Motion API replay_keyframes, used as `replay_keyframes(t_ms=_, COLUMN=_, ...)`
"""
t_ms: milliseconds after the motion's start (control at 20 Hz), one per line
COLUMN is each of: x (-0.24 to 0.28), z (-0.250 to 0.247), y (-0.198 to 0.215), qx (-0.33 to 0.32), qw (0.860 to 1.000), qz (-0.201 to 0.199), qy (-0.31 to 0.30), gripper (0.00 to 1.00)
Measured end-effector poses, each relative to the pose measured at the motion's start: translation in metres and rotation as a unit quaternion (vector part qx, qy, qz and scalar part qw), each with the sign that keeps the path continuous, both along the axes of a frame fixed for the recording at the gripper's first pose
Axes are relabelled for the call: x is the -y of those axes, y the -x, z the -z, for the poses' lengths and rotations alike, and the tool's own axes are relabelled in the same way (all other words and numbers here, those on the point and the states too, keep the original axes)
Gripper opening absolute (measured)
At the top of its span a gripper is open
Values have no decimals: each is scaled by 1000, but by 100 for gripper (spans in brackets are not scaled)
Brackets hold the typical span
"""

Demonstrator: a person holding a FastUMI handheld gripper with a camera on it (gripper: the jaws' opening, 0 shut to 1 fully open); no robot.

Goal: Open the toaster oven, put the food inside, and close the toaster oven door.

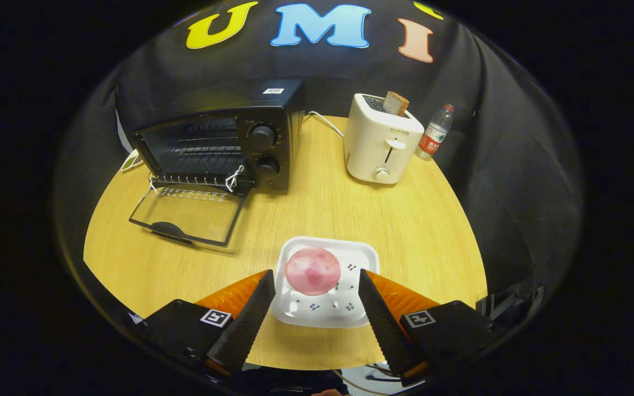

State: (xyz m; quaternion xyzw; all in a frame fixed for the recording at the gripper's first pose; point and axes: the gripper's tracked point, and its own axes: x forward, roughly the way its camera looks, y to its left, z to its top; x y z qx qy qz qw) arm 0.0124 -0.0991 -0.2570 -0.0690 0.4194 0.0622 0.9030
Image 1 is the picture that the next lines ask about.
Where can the brown bread slice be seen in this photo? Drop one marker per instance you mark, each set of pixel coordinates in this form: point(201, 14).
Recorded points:
point(395, 104)

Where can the black toaster oven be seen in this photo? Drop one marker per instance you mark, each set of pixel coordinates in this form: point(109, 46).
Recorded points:
point(273, 110)

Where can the white square plate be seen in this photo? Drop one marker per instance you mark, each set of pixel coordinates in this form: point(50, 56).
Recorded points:
point(309, 311)

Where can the pink round ham slice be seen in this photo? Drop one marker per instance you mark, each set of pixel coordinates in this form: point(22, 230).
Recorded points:
point(312, 270)

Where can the clear plastic water bottle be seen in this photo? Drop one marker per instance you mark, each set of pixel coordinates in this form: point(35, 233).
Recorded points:
point(433, 137)

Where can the white bread toaster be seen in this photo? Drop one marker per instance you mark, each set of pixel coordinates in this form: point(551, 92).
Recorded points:
point(372, 148)

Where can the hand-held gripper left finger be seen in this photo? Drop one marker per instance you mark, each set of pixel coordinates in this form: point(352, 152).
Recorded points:
point(251, 322)

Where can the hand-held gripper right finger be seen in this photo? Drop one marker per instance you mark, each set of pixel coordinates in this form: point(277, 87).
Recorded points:
point(386, 327)

